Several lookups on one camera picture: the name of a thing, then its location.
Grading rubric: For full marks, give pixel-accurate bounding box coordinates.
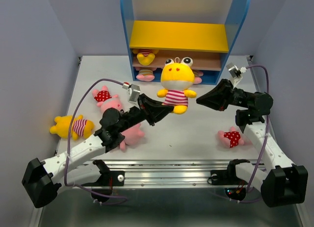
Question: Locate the pink pig plush dotted dress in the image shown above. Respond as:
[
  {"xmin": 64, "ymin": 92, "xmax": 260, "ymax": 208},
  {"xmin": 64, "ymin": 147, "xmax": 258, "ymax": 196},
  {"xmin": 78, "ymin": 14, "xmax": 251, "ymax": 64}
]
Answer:
[{"xmin": 92, "ymin": 86, "xmax": 123, "ymax": 113}]

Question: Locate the blue wooden toy shelf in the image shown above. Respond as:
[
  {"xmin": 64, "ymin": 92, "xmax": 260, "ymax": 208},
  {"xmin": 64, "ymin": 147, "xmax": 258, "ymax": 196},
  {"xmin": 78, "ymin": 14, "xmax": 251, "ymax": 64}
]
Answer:
[{"xmin": 120, "ymin": 0, "xmax": 251, "ymax": 85}]

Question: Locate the yellow bear plush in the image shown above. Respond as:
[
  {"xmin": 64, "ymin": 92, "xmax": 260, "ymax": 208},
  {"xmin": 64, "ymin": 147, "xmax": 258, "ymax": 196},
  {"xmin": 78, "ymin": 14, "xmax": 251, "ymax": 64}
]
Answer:
[
  {"xmin": 49, "ymin": 115, "xmax": 94, "ymax": 141},
  {"xmin": 157, "ymin": 57, "xmax": 197, "ymax": 114},
  {"xmin": 132, "ymin": 49, "xmax": 159, "ymax": 66}
]

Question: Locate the pink pig plush centre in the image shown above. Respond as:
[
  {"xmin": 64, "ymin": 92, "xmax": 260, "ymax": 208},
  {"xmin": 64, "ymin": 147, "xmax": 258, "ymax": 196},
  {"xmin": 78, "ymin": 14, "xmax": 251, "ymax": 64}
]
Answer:
[{"xmin": 119, "ymin": 123, "xmax": 145, "ymax": 151}]

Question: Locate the brown lower shelf board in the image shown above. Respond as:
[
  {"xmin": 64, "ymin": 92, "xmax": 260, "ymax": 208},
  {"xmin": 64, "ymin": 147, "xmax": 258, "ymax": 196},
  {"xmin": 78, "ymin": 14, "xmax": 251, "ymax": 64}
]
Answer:
[{"xmin": 147, "ymin": 56, "xmax": 221, "ymax": 71}]

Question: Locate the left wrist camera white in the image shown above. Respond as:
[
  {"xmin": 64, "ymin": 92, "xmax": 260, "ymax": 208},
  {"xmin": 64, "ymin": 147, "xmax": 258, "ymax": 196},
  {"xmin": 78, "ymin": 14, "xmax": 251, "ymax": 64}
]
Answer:
[{"xmin": 122, "ymin": 82, "xmax": 140, "ymax": 103}]

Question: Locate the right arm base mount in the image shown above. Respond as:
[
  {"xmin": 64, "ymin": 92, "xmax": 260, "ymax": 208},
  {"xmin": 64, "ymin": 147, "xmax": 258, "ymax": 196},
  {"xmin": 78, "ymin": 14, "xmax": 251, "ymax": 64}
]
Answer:
[{"xmin": 207, "ymin": 170, "xmax": 247, "ymax": 201}]

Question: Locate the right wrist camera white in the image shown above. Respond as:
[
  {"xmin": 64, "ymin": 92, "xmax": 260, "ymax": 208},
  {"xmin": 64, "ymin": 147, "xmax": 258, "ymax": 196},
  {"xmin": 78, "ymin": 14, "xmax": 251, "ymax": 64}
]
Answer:
[{"xmin": 226, "ymin": 63, "xmax": 247, "ymax": 88}]

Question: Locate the pink pig plush right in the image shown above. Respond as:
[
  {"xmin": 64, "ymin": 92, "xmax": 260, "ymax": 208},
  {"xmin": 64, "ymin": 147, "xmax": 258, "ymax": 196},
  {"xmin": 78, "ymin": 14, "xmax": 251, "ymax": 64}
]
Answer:
[{"xmin": 217, "ymin": 126, "xmax": 252, "ymax": 148}]

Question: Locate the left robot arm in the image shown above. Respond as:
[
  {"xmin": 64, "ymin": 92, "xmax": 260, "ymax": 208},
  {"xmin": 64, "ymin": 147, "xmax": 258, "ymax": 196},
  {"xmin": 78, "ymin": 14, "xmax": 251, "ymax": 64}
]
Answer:
[{"xmin": 22, "ymin": 94, "xmax": 174, "ymax": 208}]

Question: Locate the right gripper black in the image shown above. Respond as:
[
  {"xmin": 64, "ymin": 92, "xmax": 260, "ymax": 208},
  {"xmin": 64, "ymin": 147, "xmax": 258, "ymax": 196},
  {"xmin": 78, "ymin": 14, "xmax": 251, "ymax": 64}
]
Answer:
[{"xmin": 196, "ymin": 78, "xmax": 252, "ymax": 111}]

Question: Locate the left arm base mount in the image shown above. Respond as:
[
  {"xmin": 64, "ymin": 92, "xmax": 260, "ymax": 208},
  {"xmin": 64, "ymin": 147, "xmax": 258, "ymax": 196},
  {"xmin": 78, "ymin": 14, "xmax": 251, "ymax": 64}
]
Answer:
[{"xmin": 83, "ymin": 171, "xmax": 125, "ymax": 204}]

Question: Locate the pink frog plush striped shirt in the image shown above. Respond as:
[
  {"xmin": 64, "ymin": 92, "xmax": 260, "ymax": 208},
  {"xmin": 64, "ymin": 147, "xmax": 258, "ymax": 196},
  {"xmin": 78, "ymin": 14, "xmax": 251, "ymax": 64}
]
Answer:
[{"xmin": 135, "ymin": 67, "xmax": 156, "ymax": 82}]

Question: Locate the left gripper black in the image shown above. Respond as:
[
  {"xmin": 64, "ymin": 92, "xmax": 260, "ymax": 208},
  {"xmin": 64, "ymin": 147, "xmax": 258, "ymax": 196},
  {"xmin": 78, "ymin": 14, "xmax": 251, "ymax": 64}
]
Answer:
[{"xmin": 118, "ymin": 93, "xmax": 175, "ymax": 132}]

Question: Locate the aluminium rail frame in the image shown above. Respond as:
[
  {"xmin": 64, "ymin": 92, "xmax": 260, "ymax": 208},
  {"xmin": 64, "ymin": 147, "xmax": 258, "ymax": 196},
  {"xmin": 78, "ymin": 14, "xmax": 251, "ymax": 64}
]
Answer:
[{"xmin": 28, "ymin": 55, "xmax": 308, "ymax": 227}]

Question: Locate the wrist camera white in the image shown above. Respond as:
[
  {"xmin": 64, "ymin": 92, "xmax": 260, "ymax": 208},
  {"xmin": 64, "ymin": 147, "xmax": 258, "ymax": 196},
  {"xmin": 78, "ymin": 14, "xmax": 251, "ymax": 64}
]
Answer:
[
  {"xmin": 122, "ymin": 82, "xmax": 140, "ymax": 103},
  {"xmin": 226, "ymin": 63, "xmax": 247, "ymax": 88}
]

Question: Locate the pink pig plush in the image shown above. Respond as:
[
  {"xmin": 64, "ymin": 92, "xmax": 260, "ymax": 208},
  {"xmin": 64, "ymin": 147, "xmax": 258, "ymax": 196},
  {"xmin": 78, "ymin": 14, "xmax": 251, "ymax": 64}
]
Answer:
[
  {"xmin": 217, "ymin": 126, "xmax": 252, "ymax": 148},
  {"xmin": 119, "ymin": 123, "xmax": 145, "ymax": 151}
]

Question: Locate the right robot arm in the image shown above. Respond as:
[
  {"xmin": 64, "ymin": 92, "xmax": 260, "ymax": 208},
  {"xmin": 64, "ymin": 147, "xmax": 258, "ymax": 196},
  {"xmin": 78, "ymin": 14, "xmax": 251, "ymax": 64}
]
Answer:
[{"xmin": 196, "ymin": 79, "xmax": 308, "ymax": 207}]

